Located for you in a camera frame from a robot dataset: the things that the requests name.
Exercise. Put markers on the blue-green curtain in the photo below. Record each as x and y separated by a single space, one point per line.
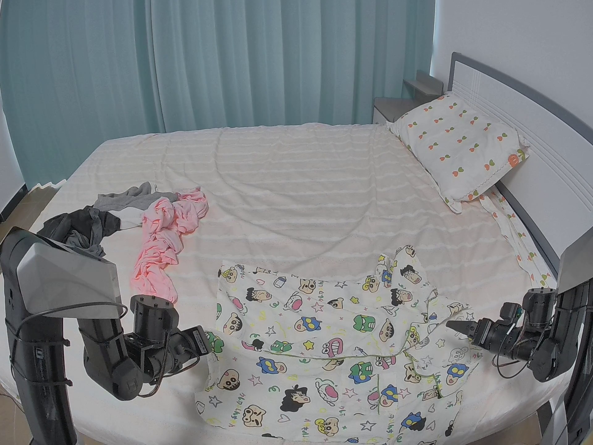
231 53

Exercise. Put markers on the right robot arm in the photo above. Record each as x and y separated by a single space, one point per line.
542 346

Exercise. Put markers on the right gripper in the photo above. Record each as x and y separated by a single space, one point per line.
498 339

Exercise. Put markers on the light grey white garment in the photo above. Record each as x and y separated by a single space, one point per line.
125 200

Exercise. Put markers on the white printed pillow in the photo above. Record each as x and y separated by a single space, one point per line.
458 146

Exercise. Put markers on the bed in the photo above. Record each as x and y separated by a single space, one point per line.
301 193

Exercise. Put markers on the white printed pyjama top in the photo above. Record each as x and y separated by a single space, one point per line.
324 341

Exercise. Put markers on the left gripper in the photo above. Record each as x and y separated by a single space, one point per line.
183 350

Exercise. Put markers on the black garment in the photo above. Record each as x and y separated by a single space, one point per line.
60 223

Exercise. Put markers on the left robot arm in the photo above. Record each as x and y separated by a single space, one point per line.
41 364

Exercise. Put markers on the grey bedside table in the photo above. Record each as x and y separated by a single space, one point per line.
403 104

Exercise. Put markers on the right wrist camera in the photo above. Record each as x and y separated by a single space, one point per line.
509 313

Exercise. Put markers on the pink garment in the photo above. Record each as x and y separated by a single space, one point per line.
157 248

